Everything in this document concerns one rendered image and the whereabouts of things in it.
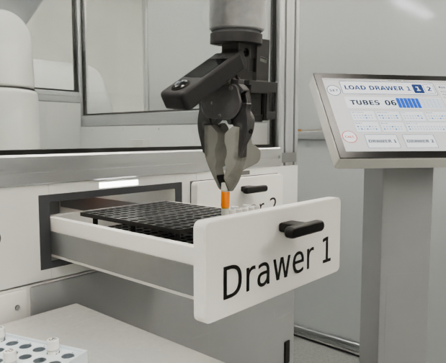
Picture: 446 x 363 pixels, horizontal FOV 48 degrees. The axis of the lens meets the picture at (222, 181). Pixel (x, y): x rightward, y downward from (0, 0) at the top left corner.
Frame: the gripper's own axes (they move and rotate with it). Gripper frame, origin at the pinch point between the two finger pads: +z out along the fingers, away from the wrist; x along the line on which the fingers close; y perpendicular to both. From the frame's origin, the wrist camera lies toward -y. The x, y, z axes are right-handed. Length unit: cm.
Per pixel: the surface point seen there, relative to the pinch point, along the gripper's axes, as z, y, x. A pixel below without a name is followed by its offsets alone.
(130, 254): 8.4, -13.5, 2.9
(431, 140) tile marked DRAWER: -2, 87, 5
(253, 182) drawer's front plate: 6.2, 33.7, 22.3
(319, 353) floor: 104, 142, 69
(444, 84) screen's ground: -18, 106, 9
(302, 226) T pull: 3.5, -1.3, -14.4
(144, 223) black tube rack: 5.5, -9.4, 5.4
